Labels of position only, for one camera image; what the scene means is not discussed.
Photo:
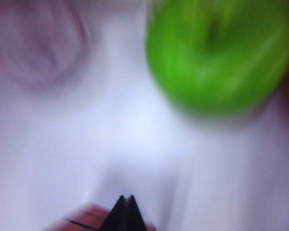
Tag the glass cup with print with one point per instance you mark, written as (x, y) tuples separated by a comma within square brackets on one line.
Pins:
[(36, 45)]

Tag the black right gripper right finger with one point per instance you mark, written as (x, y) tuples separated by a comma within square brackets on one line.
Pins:
[(135, 217)]

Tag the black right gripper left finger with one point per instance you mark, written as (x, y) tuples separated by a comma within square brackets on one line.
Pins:
[(115, 217)]

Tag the green apple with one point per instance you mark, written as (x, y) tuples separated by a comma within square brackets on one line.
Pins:
[(214, 60)]

